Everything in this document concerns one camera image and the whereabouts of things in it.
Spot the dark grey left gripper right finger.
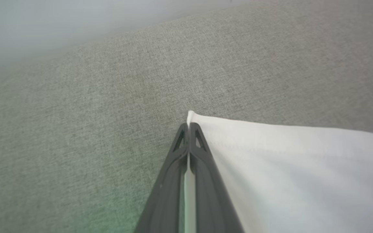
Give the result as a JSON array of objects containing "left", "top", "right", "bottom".
[{"left": 189, "top": 122, "right": 246, "bottom": 233}]

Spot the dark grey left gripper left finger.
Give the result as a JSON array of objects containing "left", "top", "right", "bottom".
[{"left": 134, "top": 123, "right": 189, "bottom": 233}]

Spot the red basketball jersey black number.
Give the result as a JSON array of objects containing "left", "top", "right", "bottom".
[{"left": 186, "top": 110, "right": 373, "bottom": 233}]

